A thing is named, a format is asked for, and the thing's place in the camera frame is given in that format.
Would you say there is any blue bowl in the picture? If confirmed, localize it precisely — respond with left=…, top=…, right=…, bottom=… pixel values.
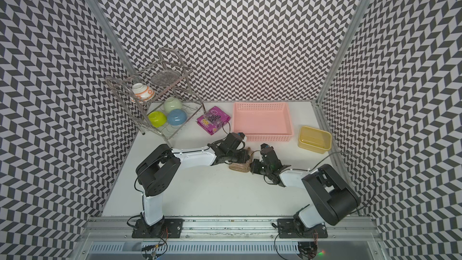
left=167, top=109, right=188, bottom=126

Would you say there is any pink perforated plastic basket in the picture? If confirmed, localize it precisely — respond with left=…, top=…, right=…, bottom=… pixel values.
left=231, top=102, right=294, bottom=143

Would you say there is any metal wire dish rack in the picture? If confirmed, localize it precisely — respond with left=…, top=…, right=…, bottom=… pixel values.
left=105, top=48, right=206, bottom=146

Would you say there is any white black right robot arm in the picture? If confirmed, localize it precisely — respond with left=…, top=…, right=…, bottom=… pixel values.
left=250, top=144, right=360, bottom=234

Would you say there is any purple snack packet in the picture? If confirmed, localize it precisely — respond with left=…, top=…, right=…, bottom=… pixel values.
left=196, top=106, right=231, bottom=136

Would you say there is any brown striped square dishcloth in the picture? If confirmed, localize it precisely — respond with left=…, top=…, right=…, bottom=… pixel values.
left=229, top=148, right=254, bottom=173

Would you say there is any pale green bowl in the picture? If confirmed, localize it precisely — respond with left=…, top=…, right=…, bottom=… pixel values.
left=163, top=97, right=183, bottom=114

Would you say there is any yellow plastic container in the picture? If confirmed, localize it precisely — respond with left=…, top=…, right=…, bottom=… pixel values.
left=298, top=126, right=332, bottom=154

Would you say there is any white orange ceramic bowl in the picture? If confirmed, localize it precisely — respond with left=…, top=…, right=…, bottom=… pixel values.
left=131, top=83, right=155, bottom=102

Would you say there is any lime green bowl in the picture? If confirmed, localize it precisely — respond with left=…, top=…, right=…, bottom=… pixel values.
left=148, top=111, right=167, bottom=128

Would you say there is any aluminium front rail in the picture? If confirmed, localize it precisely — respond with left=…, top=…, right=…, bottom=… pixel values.
left=71, top=216, right=389, bottom=260

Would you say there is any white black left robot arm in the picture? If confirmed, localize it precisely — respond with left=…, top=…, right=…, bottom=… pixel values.
left=135, top=132, right=250, bottom=227

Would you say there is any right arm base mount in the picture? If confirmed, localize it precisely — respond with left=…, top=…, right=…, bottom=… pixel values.
left=272, top=215, right=328, bottom=239

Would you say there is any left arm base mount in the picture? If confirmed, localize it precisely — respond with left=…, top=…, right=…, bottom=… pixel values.
left=132, top=217, right=184, bottom=240

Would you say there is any grey patterned plate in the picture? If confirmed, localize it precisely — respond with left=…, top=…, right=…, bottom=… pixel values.
left=150, top=70, right=181, bottom=87

